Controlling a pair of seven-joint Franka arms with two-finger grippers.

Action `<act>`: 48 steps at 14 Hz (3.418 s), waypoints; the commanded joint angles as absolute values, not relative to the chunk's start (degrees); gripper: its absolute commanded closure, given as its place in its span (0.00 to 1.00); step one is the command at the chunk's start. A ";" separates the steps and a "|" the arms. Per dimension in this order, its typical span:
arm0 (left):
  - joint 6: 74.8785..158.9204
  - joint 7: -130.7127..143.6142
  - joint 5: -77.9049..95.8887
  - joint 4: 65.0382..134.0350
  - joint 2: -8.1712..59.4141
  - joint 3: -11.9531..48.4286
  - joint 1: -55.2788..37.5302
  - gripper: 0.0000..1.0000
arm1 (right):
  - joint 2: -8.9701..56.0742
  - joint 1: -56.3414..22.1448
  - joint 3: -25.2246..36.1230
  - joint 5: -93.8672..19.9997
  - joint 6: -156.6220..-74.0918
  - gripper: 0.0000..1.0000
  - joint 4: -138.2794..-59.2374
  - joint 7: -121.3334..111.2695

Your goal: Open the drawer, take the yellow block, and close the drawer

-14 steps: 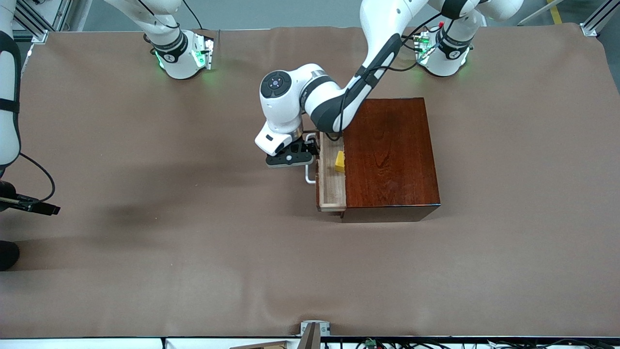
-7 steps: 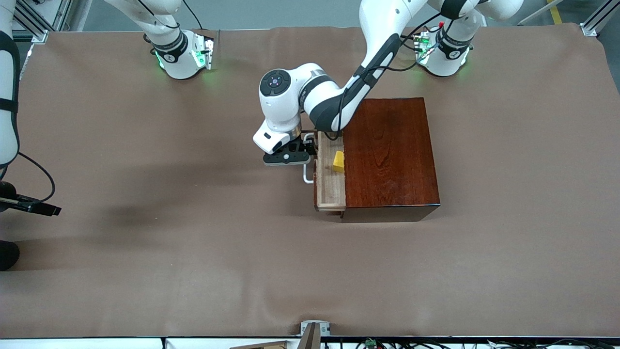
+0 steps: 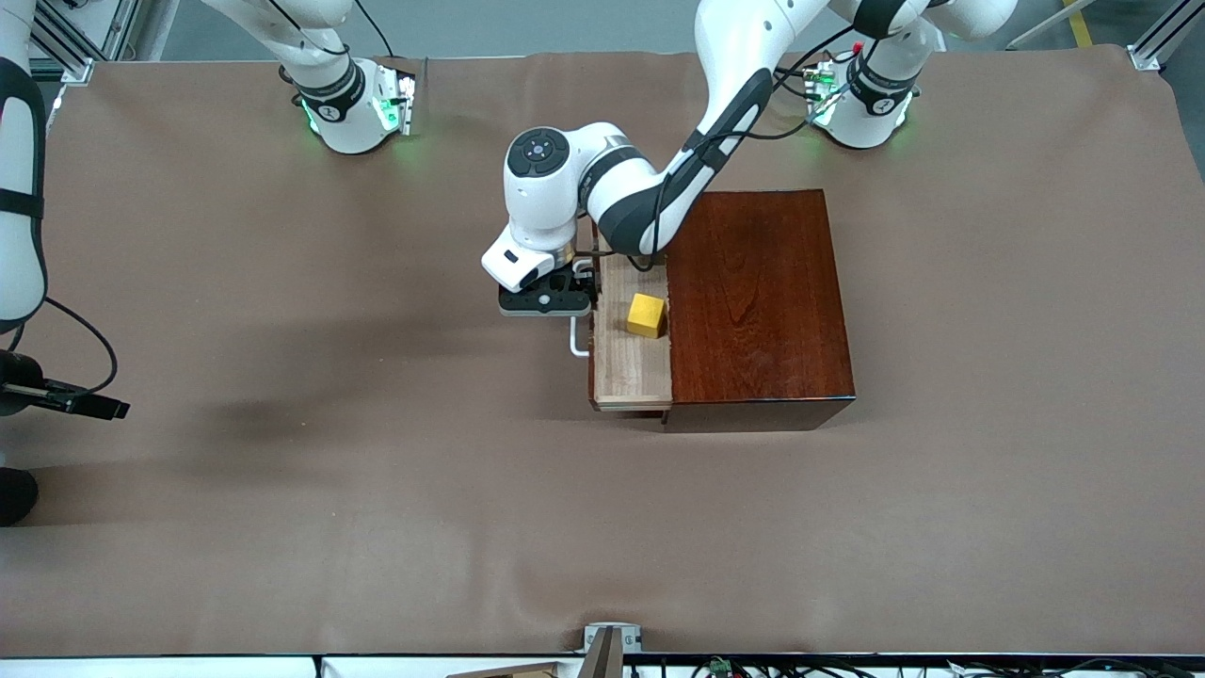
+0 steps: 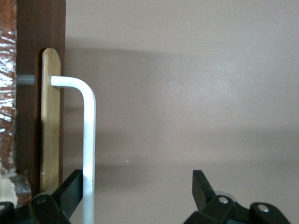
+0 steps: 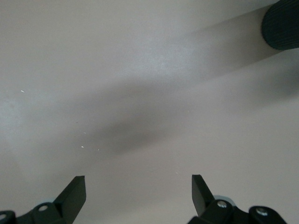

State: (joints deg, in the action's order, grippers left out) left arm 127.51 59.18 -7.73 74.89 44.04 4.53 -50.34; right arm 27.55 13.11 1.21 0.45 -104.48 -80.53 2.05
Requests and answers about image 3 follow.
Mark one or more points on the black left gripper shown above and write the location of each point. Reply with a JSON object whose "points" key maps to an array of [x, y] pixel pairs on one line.
{"points": [[582, 276]]}

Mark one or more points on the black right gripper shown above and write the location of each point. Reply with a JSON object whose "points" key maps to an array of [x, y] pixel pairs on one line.
{"points": [[21, 388]]}

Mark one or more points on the yellow block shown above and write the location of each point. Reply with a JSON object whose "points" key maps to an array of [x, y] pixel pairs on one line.
{"points": [[646, 315]]}

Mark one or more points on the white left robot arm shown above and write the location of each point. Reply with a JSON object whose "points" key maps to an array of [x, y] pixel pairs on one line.
{"points": [[546, 202]]}

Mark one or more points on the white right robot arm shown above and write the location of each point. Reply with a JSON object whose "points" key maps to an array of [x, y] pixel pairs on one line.
{"points": [[344, 113]]}

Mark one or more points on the black round object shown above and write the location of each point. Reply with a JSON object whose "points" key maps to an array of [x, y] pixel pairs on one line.
{"points": [[14, 497]]}

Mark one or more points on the dark brown wooden cabinet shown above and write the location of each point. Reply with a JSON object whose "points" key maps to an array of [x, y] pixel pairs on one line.
{"points": [[763, 311]]}

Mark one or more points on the green connector plug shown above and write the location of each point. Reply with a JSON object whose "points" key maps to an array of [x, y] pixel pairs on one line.
{"points": [[720, 667]]}

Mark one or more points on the aluminium frame profile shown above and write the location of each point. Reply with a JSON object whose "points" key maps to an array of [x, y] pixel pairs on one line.
{"points": [[66, 52], [1153, 47]]}

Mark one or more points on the grey metal bracket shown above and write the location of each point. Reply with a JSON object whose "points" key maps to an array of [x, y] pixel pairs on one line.
{"points": [[633, 640]]}

